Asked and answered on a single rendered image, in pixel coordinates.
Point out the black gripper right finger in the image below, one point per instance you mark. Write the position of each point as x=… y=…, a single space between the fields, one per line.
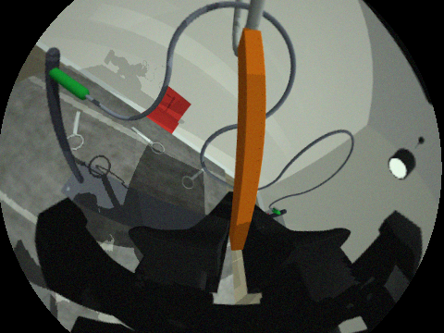
x=270 y=247

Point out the grey loop with orange handle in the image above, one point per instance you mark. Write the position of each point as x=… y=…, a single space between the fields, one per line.
x=248 y=48

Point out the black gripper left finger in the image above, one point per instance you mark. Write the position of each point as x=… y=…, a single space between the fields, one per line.
x=202 y=247

